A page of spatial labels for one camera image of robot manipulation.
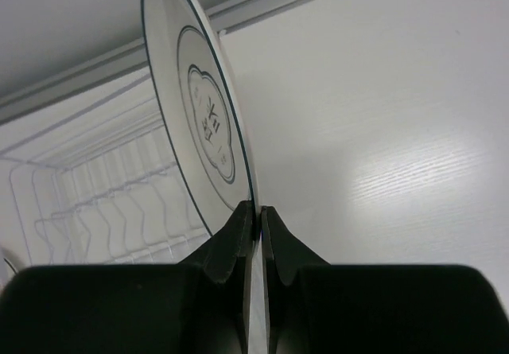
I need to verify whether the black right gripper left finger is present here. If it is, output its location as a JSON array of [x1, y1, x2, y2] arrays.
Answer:
[[1, 201, 255, 353]]

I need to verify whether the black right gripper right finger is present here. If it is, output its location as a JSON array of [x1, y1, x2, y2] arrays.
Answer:
[[260, 207, 508, 353]]

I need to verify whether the white plate with dark rim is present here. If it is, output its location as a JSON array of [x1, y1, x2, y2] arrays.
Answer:
[[141, 0, 259, 353]]

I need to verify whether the green rimmed lettered plate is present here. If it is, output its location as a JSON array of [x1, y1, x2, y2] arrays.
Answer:
[[1, 247, 23, 274]]

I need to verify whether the white wire dish rack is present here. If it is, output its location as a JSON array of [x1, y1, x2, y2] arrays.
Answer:
[[1, 68, 209, 268]]

